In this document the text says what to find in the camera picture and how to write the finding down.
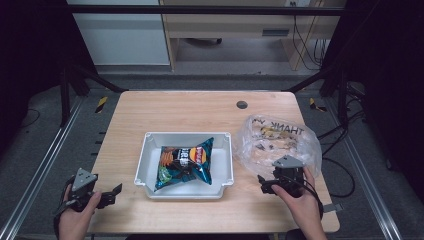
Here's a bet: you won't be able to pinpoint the person's right hand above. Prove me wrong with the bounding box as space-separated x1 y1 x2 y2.
270 166 323 221

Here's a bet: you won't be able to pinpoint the clear plastic bag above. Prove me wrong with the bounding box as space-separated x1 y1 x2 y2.
232 114 324 179

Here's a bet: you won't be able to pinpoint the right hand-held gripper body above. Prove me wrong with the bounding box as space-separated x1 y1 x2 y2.
270 154 307 198

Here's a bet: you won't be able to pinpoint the aluminium floor rail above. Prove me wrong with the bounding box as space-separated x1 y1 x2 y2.
0 95 85 240
323 96 405 240

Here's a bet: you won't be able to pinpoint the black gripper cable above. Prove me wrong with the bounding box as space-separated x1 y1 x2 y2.
52 175 78 238
279 174 325 222

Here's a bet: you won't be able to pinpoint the black curtain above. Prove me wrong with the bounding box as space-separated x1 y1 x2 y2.
321 0 424 198
0 0 100 158

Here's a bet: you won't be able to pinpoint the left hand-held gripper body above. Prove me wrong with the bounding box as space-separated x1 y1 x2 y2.
53 167 102 216

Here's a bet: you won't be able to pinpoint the black metal frame strut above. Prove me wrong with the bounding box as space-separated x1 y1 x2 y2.
59 63 130 128
285 63 350 128

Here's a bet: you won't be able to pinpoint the white plastic tray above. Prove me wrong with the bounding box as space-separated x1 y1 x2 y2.
133 131 235 200

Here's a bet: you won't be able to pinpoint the black floor cable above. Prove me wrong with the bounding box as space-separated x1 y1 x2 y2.
315 82 368 200
16 107 42 130

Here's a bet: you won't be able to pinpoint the black desk cables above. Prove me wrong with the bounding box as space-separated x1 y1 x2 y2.
291 1 330 72

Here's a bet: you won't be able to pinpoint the yellow black tape marker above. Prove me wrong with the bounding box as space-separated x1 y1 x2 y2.
94 95 109 114
308 97 329 113

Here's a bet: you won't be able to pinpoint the person's left hand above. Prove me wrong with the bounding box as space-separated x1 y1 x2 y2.
58 184 103 234

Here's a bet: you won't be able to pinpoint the dark blue chip bag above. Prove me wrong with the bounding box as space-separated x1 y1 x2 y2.
154 136 215 193

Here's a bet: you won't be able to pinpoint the grey metal tab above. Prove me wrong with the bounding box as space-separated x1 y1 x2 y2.
323 202 344 214

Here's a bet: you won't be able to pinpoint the black horizontal frame bar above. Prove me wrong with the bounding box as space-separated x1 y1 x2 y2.
66 4 346 16

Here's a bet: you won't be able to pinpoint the white cabinet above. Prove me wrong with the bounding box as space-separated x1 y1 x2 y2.
67 0 171 66

